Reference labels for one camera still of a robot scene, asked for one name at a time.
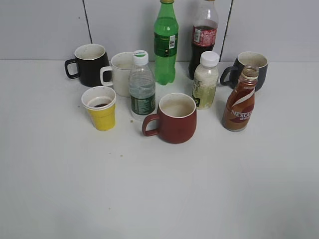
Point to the yellow paper cup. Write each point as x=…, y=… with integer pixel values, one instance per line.
x=100, y=103

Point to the brown Nescafe coffee bottle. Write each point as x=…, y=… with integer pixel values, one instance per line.
x=241, y=101

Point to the red mug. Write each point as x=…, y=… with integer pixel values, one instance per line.
x=175, y=120

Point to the clear water bottle green label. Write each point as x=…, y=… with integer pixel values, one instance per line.
x=142, y=87

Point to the white cap milky drink bottle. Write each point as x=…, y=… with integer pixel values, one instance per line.
x=205, y=80

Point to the white mug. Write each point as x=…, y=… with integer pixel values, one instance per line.
x=121, y=66

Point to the black mug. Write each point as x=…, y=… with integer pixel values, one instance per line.
x=89, y=59

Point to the green soda bottle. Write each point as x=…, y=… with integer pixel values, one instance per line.
x=166, y=31

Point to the cola bottle red label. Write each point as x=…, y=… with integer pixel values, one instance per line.
x=204, y=31

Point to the dark grey mug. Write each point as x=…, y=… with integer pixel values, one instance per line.
x=231, y=74

